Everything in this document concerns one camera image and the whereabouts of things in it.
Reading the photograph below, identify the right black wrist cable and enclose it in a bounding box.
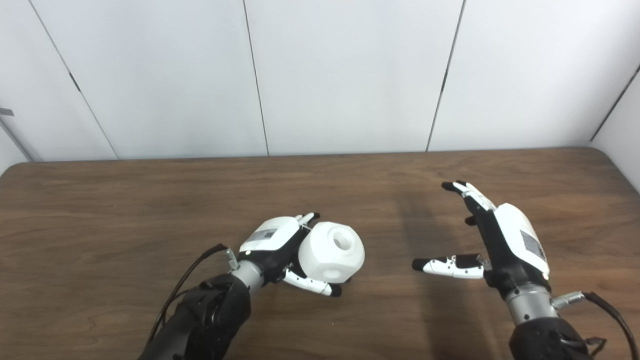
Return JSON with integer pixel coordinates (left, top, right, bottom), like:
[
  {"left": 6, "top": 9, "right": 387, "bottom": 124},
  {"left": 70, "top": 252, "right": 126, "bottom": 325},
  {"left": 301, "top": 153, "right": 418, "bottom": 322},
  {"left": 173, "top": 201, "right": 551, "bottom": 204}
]
[{"left": 552, "top": 291, "right": 640, "bottom": 360}]

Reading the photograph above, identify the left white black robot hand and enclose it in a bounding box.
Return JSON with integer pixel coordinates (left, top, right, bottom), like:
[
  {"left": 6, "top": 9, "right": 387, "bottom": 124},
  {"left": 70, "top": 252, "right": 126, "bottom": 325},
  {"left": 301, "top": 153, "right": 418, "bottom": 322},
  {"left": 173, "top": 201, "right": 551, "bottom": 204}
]
[{"left": 239, "top": 212, "right": 343, "bottom": 298}]

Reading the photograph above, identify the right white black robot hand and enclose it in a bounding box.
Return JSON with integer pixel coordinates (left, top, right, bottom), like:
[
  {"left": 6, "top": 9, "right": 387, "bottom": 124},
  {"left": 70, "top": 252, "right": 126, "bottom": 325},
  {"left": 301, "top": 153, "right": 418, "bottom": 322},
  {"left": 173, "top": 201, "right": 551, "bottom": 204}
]
[{"left": 412, "top": 180, "right": 551, "bottom": 301}]

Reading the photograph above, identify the round white plastic piece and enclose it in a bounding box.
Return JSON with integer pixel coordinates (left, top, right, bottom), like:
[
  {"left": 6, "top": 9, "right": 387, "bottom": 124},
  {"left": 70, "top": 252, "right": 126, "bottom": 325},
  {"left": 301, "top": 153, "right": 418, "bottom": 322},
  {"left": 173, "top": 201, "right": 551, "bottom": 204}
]
[{"left": 298, "top": 221, "right": 366, "bottom": 285}]

